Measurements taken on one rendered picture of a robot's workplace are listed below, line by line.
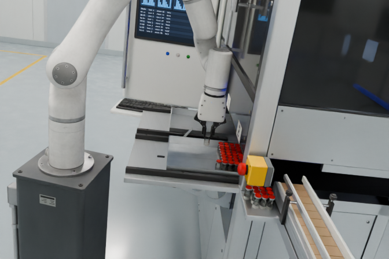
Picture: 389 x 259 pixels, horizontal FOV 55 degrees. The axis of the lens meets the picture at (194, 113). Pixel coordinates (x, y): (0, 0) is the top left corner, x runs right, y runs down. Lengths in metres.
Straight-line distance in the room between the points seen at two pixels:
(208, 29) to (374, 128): 0.63
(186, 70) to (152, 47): 0.23
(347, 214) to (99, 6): 1.10
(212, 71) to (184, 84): 0.88
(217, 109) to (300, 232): 0.52
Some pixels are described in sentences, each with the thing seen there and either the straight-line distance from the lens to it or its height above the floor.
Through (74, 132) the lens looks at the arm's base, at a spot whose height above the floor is 1.01.
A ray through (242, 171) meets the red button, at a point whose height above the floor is 1.00.
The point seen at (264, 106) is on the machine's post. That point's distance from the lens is 1.19.
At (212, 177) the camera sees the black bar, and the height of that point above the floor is 0.90.
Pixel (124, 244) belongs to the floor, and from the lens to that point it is 2.39.
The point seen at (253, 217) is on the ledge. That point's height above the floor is 0.88.
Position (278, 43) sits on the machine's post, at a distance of 1.15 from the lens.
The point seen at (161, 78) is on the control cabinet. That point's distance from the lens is 2.19.
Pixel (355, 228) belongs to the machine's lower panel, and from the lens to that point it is 1.53.
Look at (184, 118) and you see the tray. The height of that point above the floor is 0.88.
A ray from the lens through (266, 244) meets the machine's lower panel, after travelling 1.47.
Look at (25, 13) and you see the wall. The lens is 7.22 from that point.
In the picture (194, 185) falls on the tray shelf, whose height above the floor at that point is 0.88.
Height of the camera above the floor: 1.55
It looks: 20 degrees down
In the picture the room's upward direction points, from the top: 8 degrees clockwise
